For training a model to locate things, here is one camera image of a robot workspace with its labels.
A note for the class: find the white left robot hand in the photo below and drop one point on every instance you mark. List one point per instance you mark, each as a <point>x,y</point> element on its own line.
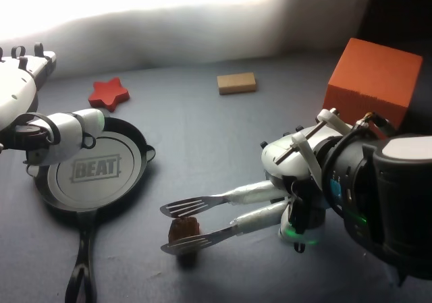
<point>15,90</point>

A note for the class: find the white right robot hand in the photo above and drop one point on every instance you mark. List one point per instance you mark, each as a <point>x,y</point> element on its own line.
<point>280,154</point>

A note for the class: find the brown toy meat chunk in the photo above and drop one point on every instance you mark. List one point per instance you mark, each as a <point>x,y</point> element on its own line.
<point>184,228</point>

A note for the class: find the black cast iron pan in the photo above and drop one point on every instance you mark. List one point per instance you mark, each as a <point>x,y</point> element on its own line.
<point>98,188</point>

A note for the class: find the tan wooden rectangular block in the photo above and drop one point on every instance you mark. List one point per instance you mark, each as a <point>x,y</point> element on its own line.
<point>236,83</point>

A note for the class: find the red star block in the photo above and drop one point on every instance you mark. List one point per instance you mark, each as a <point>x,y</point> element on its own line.
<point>108,93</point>

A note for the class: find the large orange block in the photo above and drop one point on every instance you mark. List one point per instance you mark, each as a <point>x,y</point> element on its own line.
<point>371,77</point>

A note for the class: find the white backdrop cloth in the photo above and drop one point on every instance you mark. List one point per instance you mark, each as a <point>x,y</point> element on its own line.
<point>168,29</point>

